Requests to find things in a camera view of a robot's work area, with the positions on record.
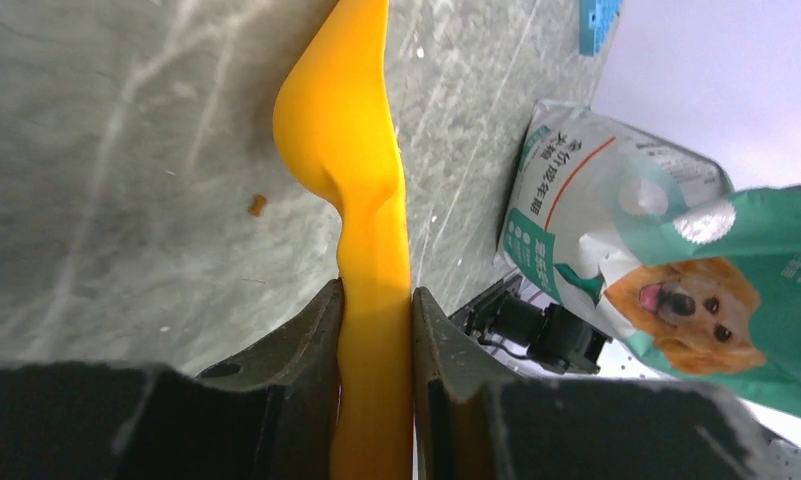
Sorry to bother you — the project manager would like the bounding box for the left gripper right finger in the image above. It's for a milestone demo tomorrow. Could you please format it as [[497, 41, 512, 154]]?
[[412, 287, 771, 479]]

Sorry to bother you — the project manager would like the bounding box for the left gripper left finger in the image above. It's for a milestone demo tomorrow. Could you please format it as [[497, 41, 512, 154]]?
[[0, 280, 343, 479]]

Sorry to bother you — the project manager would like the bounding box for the green pet food bag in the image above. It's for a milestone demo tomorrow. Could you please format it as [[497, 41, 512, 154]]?
[[499, 100, 801, 418]]

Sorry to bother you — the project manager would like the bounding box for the yellow plastic food scoop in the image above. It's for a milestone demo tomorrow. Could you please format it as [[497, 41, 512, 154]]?
[[272, 1, 413, 479]]

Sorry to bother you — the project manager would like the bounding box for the stray kibble piece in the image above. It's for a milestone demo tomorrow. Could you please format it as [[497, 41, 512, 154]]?
[[247, 194, 268, 217]]

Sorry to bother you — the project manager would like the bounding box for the blue studded building plate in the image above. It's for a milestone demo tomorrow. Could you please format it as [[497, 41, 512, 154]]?
[[578, 0, 623, 56]]

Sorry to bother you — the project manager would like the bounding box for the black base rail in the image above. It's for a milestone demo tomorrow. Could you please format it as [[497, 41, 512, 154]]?
[[449, 273, 612, 377]]

